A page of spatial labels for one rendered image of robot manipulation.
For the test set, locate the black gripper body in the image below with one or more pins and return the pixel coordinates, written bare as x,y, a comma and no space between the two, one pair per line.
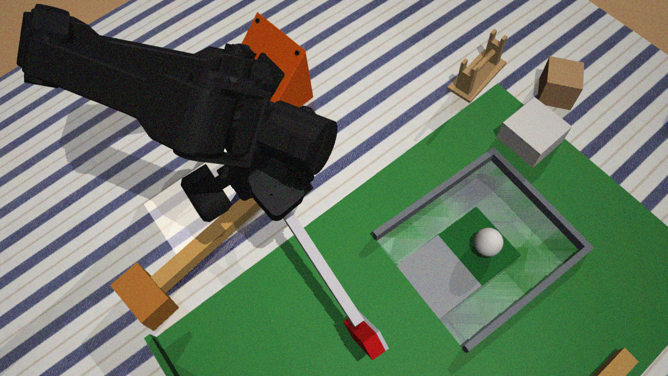
205,191

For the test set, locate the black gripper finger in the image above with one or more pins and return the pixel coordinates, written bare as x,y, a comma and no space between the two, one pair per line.
241,197

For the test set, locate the red putter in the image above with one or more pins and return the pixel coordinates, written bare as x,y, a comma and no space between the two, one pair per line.
367,336

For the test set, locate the white golf ball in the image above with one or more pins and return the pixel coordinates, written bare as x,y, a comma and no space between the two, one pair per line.
488,242

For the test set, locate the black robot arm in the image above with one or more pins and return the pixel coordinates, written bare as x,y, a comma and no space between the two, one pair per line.
193,103

